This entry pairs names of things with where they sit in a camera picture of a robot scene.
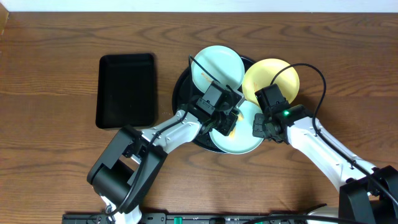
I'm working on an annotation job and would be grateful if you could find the light blue plate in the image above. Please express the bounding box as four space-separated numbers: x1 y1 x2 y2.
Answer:
210 101 263 154
191 45 245 93

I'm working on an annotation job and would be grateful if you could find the yellow plate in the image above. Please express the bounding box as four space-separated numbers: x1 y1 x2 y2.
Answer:
241 58 301 108

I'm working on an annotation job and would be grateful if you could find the green yellow sponge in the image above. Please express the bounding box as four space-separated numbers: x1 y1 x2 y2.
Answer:
228 113 244 138

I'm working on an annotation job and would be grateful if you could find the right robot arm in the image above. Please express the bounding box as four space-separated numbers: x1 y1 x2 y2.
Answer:
252 84 397 223

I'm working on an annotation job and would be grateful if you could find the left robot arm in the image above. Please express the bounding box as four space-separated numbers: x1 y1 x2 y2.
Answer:
87 106 205 223

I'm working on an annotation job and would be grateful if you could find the black round tray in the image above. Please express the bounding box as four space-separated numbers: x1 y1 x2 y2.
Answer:
172 55 256 154

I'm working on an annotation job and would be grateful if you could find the black rectangular tray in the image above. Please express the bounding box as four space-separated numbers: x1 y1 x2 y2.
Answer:
95 53 156 129

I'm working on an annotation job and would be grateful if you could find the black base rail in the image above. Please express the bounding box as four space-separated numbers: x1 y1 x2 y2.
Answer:
61 212 343 224

